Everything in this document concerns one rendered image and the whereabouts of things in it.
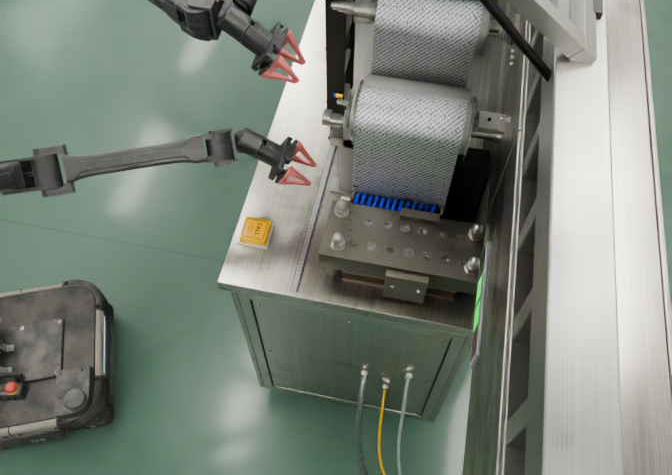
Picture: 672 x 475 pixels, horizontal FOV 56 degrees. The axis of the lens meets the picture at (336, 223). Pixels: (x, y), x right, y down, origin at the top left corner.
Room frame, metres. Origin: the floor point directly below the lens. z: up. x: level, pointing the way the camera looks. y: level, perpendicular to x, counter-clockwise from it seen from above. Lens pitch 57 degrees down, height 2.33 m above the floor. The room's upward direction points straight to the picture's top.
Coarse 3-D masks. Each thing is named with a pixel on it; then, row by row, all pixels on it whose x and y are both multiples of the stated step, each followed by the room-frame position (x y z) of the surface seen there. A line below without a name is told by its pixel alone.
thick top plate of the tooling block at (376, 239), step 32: (352, 224) 0.83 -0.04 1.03; (384, 224) 0.83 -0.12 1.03; (416, 224) 0.83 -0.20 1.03; (448, 224) 0.83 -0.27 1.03; (320, 256) 0.75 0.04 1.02; (352, 256) 0.74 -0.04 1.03; (384, 256) 0.74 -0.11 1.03; (416, 256) 0.74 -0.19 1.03; (448, 256) 0.74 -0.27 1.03; (480, 256) 0.74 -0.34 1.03; (448, 288) 0.68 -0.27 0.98
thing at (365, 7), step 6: (360, 0) 1.24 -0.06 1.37; (366, 0) 1.24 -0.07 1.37; (372, 0) 1.24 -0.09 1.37; (354, 6) 1.23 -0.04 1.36; (360, 6) 1.23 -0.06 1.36; (366, 6) 1.22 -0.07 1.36; (372, 6) 1.22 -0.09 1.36; (354, 12) 1.22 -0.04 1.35; (360, 12) 1.22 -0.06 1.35; (366, 12) 1.22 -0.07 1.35; (372, 12) 1.22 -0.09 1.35; (354, 18) 1.22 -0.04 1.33; (360, 18) 1.21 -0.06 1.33; (366, 18) 1.21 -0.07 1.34; (372, 18) 1.21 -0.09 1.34; (372, 24) 1.22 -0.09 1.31
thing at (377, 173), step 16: (368, 160) 0.92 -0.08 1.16; (384, 160) 0.92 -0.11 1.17; (400, 160) 0.91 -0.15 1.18; (416, 160) 0.90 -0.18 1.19; (432, 160) 0.89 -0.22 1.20; (352, 176) 0.93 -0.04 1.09; (368, 176) 0.92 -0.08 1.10; (384, 176) 0.92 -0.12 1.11; (400, 176) 0.91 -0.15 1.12; (416, 176) 0.90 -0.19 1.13; (432, 176) 0.89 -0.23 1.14; (448, 176) 0.89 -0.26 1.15; (368, 192) 0.92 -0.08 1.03; (384, 192) 0.91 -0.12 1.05; (400, 192) 0.91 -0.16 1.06; (416, 192) 0.90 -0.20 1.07; (432, 192) 0.89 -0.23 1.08
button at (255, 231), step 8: (248, 224) 0.90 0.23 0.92; (256, 224) 0.90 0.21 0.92; (264, 224) 0.90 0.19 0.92; (248, 232) 0.87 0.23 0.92; (256, 232) 0.87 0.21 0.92; (264, 232) 0.87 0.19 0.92; (240, 240) 0.86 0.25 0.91; (248, 240) 0.85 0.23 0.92; (256, 240) 0.85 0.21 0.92; (264, 240) 0.85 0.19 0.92
